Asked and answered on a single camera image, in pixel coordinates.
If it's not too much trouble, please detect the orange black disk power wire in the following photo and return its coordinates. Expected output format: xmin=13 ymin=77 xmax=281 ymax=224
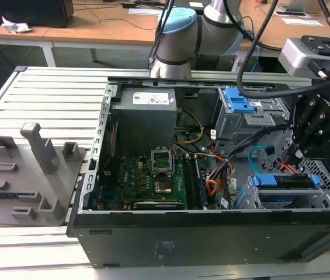
xmin=277 ymin=162 xmax=298 ymax=176

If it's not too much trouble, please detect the hard disk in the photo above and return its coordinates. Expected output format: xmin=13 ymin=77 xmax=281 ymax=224
xmin=251 ymin=173 xmax=321 ymax=191

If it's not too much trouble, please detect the grey metal disk bay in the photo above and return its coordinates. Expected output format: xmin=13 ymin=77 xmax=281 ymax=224
xmin=234 ymin=159 xmax=330 ymax=210

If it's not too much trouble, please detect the wooden desk with papers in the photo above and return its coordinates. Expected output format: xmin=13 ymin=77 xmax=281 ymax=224
xmin=237 ymin=0 xmax=330 ymax=58

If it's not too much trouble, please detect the grey metal drive cage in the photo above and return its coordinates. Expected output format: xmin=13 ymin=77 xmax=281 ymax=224
xmin=213 ymin=86 xmax=293 ymax=153

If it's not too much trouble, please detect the blue plastic cage latch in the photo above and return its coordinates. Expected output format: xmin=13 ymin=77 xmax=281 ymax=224
xmin=224 ymin=86 xmax=255 ymax=114

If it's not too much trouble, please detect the black waste bin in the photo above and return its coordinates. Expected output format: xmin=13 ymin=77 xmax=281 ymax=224
xmin=196 ymin=54 xmax=221 ymax=71

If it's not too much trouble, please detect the CPU socket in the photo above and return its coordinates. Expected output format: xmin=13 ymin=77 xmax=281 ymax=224
xmin=152 ymin=178 xmax=174 ymax=195

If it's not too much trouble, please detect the grey power supply unit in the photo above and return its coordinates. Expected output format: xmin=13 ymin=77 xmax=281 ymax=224
xmin=110 ymin=87 xmax=178 ymax=157

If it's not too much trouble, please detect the black graphics card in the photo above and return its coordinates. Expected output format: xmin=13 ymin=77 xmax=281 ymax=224
xmin=132 ymin=199 xmax=185 ymax=210

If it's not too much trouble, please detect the black open PC case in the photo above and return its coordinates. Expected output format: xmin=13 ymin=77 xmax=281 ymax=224
xmin=65 ymin=76 xmax=330 ymax=269

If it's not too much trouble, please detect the green motherboard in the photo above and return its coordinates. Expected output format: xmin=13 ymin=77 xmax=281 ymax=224
xmin=99 ymin=154 xmax=212 ymax=211

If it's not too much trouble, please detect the long wooden desk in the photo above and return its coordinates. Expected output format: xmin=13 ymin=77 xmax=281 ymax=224
xmin=0 ymin=0 xmax=212 ymax=68

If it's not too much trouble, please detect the grey parts rack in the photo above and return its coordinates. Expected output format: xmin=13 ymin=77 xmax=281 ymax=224
xmin=0 ymin=122 xmax=89 ymax=228

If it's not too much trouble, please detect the black box on desk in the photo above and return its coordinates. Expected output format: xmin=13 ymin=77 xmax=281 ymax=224
xmin=0 ymin=0 xmax=75 ymax=29

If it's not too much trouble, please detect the crumpled white paper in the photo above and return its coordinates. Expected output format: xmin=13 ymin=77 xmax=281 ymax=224
xmin=1 ymin=16 xmax=33 ymax=34

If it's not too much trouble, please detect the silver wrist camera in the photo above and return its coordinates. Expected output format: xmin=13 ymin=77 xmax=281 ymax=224
xmin=277 ymin=37 xmax=330 ymax=78

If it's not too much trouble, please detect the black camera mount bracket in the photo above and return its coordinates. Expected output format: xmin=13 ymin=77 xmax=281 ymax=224
xmin=300 ymin=34 xmax=330 ymax=85

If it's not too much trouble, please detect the blue flat data wire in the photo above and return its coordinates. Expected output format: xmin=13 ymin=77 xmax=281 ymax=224
xmin=247 ymin=144 xmax=275 ymax=176

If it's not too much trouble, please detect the black wire bundle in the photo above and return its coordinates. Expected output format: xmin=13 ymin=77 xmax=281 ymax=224
xmin=207 ymin=124 xmax=293 ymax=183

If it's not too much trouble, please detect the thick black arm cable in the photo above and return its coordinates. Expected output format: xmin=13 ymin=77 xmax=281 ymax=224
xmin=236 ymin=0 xmax=303 ymax=99

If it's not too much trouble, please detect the yellow wire loop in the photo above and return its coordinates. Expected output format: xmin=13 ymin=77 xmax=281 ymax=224
xmin=172 ymin=108 xmax=204 ymax=145

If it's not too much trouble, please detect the orange red wire bundle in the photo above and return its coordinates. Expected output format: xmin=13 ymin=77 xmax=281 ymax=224
xmin=205 ymin=178 xmax=224 ymax=202

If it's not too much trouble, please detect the grey white wire bundle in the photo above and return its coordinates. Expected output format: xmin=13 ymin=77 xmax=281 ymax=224
xmin=173 ymin=149 xmax=213 ymax=160

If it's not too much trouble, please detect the metal socket cover frame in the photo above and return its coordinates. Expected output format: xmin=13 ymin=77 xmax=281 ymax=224
xmin=151 ymin=148 xmax=174 ymax=176

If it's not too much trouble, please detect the red black twisted wire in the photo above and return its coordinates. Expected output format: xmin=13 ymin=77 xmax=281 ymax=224
xmin=99 ymin=123 xmax=117 ymax=176

